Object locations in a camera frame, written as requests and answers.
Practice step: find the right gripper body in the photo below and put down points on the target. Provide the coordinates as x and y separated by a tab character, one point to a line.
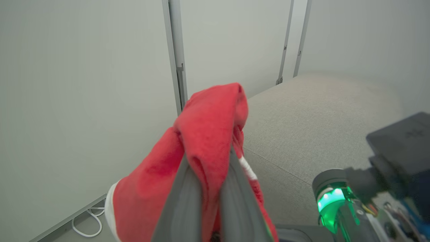
331	201

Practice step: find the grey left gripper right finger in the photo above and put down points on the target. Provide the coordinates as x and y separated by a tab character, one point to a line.
238	208

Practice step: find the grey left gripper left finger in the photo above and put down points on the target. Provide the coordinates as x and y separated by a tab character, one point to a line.
181	208

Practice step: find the red garment with white stripes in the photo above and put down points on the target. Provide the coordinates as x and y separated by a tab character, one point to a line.
208	127

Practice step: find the grey fabric sofa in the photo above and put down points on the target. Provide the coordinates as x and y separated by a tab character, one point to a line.
302	134

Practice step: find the wide white partition panel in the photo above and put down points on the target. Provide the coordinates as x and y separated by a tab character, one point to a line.
84	84

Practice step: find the white partition panel behind sofa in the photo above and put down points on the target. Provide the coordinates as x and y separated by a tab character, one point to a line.
235	43

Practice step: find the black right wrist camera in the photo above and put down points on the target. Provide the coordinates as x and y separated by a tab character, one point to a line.
403	148

